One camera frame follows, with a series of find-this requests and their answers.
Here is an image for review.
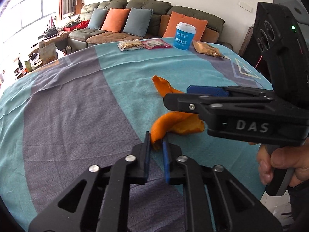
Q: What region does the person's right hand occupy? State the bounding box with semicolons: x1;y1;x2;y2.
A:
257;140;309;187

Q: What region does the blue paper coffee cup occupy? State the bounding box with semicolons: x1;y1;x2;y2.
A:
173;22;196;50

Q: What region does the orange peel piece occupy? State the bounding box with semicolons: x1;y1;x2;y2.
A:
152;75;183;97
150;112;205;150

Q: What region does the white wall switch plate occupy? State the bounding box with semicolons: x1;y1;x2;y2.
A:
238;1;253;13

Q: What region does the orange cushion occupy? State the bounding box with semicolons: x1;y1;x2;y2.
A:
101;9;130;32
163;12;208;41

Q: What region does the blue cushion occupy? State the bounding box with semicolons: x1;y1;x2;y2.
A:
87;9;108;30
123;8;153;37

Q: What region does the red snack packet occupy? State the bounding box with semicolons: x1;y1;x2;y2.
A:
143;39;172;50

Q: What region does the orange cushion near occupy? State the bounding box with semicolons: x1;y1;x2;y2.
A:
163;12;208;41

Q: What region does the black glass coffee table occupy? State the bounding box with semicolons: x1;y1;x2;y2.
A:
13;41;66;78

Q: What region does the orange cushion far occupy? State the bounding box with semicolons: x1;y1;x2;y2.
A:
101;9;130;32

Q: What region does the clear cracker packet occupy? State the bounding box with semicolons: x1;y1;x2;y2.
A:
117;39;144;51

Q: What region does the small gold snack bag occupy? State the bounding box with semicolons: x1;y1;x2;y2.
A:
193;41;224;58

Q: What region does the black framed window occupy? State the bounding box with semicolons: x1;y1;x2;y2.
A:
7;0;58;34

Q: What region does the blue cushion near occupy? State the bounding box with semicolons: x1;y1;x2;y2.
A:
123;8;153;37

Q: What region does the dark green sectional sofa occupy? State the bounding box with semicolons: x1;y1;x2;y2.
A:
68;0;225;50

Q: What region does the blue cushion far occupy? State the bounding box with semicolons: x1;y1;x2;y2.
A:
87;9;108;30

